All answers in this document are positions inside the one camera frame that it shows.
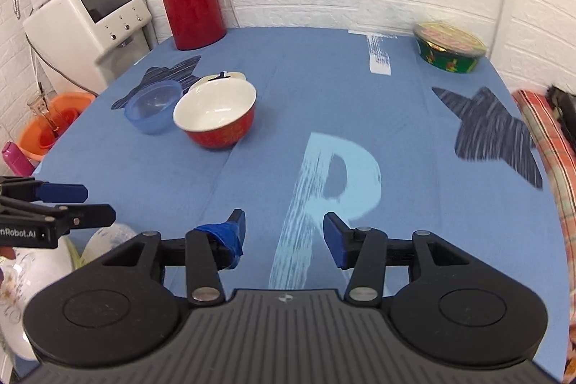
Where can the white countertop water dispenser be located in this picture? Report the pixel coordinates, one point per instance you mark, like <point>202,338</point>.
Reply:
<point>85,45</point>

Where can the plaid cloth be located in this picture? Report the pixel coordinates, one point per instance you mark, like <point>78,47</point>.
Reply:
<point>559,162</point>

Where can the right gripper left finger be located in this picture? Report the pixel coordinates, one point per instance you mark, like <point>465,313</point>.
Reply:
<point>209,249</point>

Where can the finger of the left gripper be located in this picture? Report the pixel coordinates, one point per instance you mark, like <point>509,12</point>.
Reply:
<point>61,193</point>
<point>75,217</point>

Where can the blue printed tablecloth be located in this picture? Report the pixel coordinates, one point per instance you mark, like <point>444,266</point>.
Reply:
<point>329,135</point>

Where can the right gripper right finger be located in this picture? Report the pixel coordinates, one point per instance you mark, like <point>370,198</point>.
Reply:
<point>362,250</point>

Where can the red and white ceramic bowl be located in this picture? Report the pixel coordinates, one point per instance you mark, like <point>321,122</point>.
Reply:
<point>217,113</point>

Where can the pink plastic object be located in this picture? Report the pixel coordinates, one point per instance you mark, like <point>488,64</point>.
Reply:
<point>16,161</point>

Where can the orange plastic basin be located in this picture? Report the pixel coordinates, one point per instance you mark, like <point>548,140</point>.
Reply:
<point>42,132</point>

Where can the translucent blue plastic bowl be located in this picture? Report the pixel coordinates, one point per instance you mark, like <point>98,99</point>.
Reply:
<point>150,110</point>

